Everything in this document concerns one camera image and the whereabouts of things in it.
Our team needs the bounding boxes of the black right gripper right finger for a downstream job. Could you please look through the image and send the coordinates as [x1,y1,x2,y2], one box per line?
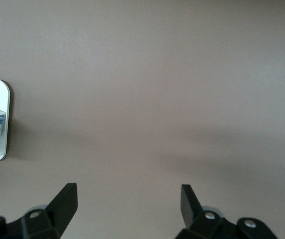
[176,184,279,239]

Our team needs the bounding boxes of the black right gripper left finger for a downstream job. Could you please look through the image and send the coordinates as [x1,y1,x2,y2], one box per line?
[0,183,78,239]

